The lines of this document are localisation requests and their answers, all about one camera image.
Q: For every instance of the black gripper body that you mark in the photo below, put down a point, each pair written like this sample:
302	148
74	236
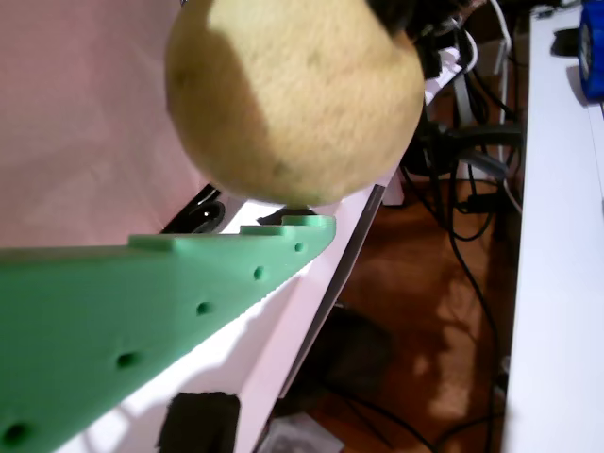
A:
396	16

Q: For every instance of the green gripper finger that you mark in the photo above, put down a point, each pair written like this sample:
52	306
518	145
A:
118	307

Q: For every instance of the yellow ball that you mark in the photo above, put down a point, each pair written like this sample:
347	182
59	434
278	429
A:
292	104

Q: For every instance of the flat black tape piece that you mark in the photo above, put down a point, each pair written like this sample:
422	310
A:
198	424

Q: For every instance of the blue rover wheel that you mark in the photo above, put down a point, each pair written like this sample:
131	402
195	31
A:
592	52

